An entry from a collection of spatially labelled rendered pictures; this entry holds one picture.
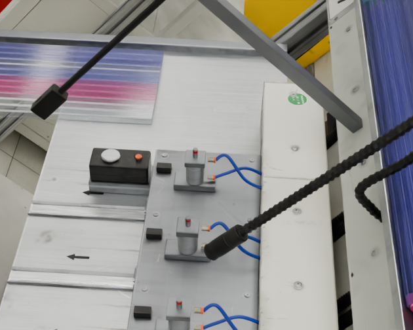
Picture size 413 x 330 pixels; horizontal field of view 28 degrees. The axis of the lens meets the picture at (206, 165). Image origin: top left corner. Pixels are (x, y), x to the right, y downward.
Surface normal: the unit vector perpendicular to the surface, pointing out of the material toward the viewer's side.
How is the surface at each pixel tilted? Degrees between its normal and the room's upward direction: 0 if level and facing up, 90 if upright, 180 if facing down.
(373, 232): 90
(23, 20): 90
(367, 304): 90
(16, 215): 0
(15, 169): 0
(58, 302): 43
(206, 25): 0
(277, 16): 90
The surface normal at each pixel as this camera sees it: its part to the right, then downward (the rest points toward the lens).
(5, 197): 0.69, -0.50
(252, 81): 0.02, -0.73
